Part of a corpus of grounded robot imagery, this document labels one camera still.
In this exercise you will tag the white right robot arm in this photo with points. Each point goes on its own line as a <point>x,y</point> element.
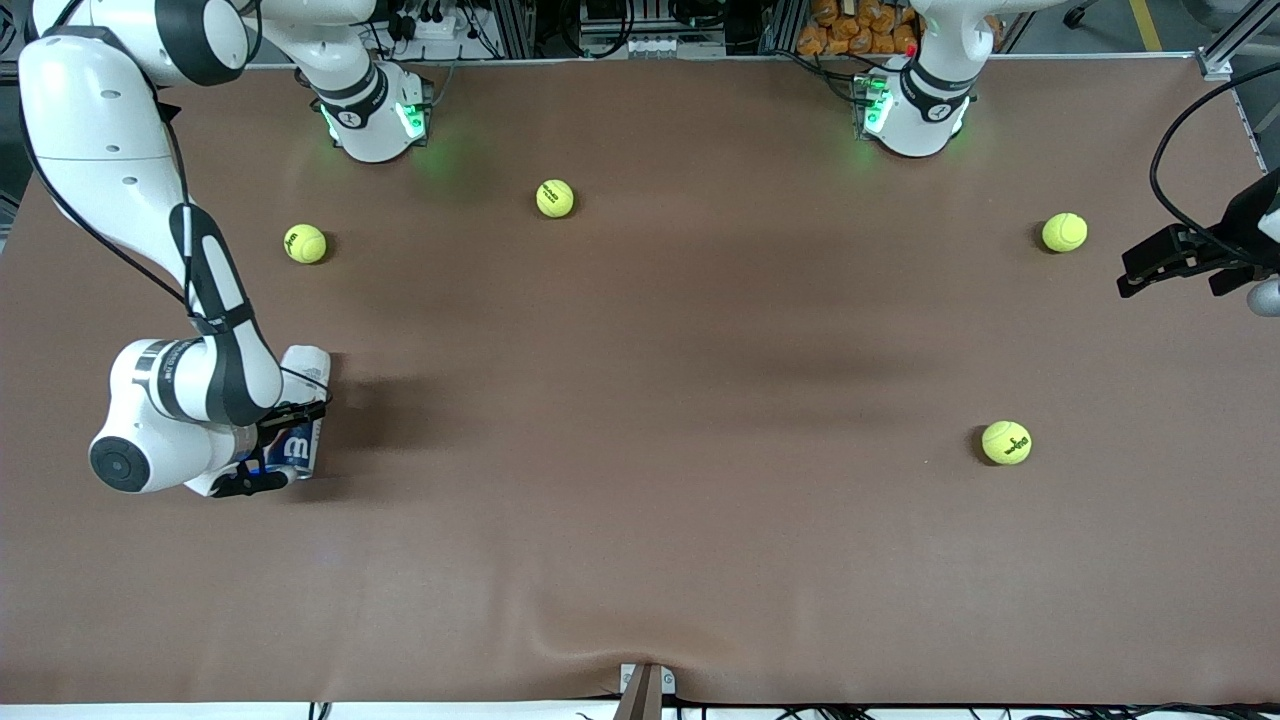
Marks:
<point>100,120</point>

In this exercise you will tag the bag of orange items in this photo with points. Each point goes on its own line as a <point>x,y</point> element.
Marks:
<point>860,25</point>

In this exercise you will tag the yellow tennis ball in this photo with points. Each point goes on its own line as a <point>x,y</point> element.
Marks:
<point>1006,442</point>
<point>555,198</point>
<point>1064,232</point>
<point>305,243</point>

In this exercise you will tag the brown camera support bar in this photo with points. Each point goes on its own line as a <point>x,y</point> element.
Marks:
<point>640,700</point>

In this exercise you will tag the white connector block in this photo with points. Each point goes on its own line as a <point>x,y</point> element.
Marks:
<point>650,46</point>

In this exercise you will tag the white blue tennis ball can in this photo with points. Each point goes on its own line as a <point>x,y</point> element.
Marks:
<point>312,375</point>

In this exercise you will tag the aluminium frame post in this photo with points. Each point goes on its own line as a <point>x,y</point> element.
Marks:
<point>515,28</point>
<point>785,25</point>

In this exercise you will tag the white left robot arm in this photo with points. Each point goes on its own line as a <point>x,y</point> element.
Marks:
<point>930,100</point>

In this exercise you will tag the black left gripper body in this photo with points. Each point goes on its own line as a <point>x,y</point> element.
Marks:
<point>1250,222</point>

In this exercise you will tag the white power strip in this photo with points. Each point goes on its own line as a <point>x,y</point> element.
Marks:
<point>435,27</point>

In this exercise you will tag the aluminium frame profile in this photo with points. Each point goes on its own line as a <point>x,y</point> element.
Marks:
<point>1235,40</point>

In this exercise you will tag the white metal bracket plate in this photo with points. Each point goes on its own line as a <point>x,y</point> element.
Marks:
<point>668,680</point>

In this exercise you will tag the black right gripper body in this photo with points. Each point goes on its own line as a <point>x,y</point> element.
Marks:
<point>262,436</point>

